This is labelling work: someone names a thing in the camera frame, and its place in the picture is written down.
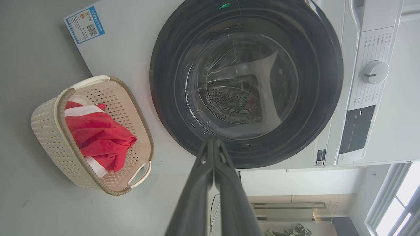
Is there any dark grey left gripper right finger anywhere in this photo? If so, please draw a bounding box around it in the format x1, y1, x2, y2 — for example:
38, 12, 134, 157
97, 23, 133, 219
213, 138, 264, 236

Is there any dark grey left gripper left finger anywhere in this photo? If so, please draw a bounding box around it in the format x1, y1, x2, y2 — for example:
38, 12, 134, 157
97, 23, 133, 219
164, 138, 215, 236

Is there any dark grey round washer door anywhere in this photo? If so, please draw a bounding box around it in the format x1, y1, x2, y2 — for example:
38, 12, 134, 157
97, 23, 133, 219
149, 0, 344, 169

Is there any red and white garment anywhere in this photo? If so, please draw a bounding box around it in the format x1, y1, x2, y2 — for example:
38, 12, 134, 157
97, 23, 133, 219
64, 101, 137, 179

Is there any cream perforated laundry basket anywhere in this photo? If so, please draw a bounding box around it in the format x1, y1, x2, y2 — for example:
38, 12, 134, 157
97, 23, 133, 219
31, 75, 155, 196

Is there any white front-load washing machine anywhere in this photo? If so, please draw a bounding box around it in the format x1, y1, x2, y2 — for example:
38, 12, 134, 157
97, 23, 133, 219
63, 0, 420, 174

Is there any green potted plant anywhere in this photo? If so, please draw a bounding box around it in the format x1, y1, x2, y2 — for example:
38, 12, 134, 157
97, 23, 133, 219
264, 224, 312, 236

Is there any black washer display panel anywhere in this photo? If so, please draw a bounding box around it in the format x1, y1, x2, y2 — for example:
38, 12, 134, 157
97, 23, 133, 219
339, 105, 376, 155

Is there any white framed window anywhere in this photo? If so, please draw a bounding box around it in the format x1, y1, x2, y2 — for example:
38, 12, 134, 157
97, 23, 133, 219
364, 162, 420, 236

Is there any white washer control knob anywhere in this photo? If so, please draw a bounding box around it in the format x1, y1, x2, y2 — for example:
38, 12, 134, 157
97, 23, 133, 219
361, 60, 390, 85

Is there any blue energy label sticker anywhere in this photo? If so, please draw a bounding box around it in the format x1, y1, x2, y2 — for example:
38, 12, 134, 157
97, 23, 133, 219
65, 6, 105, 45

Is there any white detergent drawer front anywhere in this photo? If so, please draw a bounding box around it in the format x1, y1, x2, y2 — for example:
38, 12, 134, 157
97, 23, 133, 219
348, 0, 404, 32

